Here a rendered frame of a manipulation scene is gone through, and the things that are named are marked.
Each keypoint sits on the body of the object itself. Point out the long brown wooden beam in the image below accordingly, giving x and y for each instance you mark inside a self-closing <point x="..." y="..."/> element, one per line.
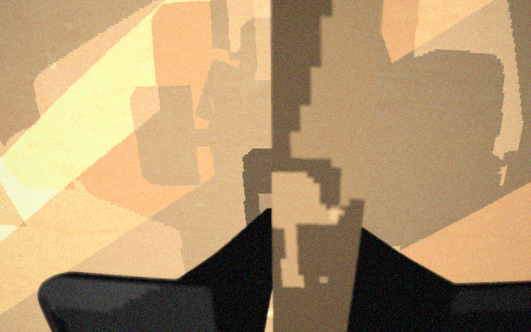
<point x="324" y="70"/>

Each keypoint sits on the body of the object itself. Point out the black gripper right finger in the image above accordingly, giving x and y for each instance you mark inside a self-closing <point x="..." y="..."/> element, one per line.
<point x="393" y="293"/>

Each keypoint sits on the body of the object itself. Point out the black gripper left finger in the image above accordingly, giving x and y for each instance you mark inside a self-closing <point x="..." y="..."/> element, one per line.
<point x="228" y="292"/>

